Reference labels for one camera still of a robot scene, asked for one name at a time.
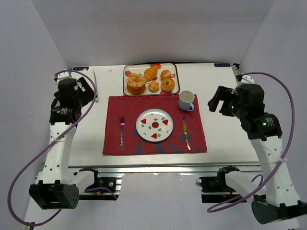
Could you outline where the silver fork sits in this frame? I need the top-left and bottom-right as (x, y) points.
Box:
(119, 115), (125, 151)

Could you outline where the purple cable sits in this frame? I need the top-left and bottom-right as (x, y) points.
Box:
(7, 69), (98, 226)
(207, 71), (295, 213)

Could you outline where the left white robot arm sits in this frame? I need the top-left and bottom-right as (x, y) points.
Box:
(29, 69), (96, 209)

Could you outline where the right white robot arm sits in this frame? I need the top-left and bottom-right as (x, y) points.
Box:
(207, 72), (307, 224)

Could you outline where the white watermelon pattern plate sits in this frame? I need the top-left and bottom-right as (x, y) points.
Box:
(135, 109), (174, 142)

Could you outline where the croissant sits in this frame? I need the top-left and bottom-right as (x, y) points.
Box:
(143, 65), (159, 82)

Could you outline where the glazed donut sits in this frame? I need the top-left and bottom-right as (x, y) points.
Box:
(161, 78), (175, 92)

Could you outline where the strawberry pattern serving tray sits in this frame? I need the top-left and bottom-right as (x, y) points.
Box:
(123, 63), (180, 96)

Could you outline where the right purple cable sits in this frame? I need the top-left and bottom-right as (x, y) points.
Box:
(207, 71), (295, 213)

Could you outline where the orange bundt cake bread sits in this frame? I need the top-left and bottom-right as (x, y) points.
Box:
(126, 73), (146, 95)

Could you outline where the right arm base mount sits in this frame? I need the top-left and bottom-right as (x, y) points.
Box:
(195, 165), (248, 204)

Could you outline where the blue table label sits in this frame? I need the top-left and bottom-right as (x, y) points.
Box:
(214, 63), (231, 68)
(72, 67), (89, 71)

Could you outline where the light blue mug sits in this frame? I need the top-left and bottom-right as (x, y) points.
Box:
(178, 91), (195, 112)

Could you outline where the left blue table label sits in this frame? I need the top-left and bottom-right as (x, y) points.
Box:
(72, 67), (89, 71)

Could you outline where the right blue table label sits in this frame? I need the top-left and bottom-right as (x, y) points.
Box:
(214, 63), (231, 68)

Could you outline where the small cream filled bun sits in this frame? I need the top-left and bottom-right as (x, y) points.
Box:
(160, 69), (171, 79)

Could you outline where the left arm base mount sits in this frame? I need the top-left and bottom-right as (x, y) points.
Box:
(69, 168), (122, 201)

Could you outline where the red cloth placemat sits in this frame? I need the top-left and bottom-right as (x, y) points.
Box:
(103, 94), (207, 156)

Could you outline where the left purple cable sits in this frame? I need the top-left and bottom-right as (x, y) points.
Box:
(7, 69), (98, 226)

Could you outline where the small round muffin bun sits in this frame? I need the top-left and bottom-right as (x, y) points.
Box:
(148, 81), (160, 93)

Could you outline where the iridescent table knife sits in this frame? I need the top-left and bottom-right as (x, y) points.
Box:
(183, 116), (191, 151)

